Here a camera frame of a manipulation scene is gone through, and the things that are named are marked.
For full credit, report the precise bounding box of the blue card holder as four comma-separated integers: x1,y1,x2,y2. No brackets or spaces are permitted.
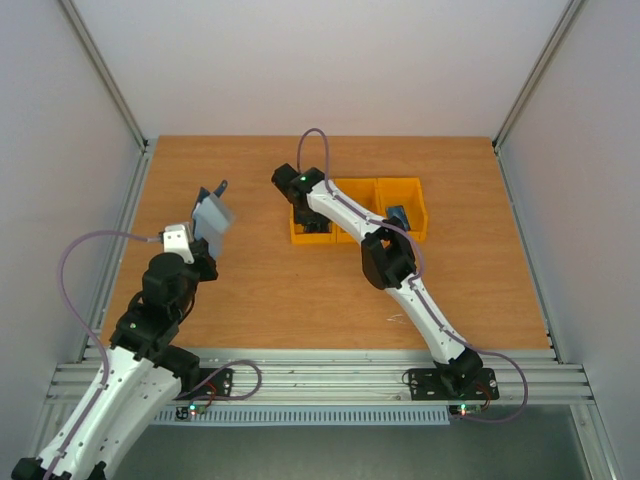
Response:
191,180,235,259

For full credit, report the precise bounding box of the blue credit card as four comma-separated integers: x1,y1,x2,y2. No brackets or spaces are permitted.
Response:
385,205,411,231

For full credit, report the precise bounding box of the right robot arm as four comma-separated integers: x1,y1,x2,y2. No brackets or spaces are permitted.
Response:
271,163,483,398

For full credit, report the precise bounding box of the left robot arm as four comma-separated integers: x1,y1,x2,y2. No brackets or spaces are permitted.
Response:
11,239,218,479

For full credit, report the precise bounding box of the left yellow bin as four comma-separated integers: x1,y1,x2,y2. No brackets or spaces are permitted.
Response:
289,207,337,245

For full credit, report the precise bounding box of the yellow bin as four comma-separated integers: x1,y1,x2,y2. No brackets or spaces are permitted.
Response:
333,178,382,215
289,207,337,245
377,177,429,242

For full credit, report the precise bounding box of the middle yellow bin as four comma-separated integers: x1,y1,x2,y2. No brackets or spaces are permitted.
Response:
333,178,382,215

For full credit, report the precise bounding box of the right yellow bin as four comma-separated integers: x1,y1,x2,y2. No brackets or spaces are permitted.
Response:
377,177,429,242

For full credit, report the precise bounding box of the left circuit board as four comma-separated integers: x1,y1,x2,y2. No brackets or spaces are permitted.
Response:
174,404,207,421

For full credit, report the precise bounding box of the circuit board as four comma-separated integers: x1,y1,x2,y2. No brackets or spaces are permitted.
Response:
449,403,488,418
174,404,207,421

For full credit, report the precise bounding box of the right circuit board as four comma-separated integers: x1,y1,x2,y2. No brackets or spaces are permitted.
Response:
449,403,488,418

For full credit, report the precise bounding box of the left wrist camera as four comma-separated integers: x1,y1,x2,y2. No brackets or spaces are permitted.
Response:
161,222,194,265

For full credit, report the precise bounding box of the left aluminium frame post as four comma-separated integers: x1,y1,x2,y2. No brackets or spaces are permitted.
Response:
54,0,151,151

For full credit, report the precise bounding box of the aluminium frame post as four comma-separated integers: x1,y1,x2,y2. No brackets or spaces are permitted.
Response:
54,0,151,151
492,0,591,151

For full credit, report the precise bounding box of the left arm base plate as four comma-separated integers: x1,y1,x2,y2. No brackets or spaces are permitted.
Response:
176,368,234,402

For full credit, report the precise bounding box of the aluminium rail base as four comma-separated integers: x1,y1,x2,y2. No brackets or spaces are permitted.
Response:
44,347,596,407

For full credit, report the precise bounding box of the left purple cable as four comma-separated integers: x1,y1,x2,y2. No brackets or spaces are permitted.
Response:
42,229,169,480

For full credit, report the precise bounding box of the grey slotted cable duct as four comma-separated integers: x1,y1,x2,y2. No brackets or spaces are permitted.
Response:
151,405,450,427

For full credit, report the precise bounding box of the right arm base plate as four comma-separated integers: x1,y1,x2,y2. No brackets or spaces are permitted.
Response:
401,368,500,402

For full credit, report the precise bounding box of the right aluminium frame post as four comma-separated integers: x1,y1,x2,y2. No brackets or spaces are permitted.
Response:
492,0,591,151

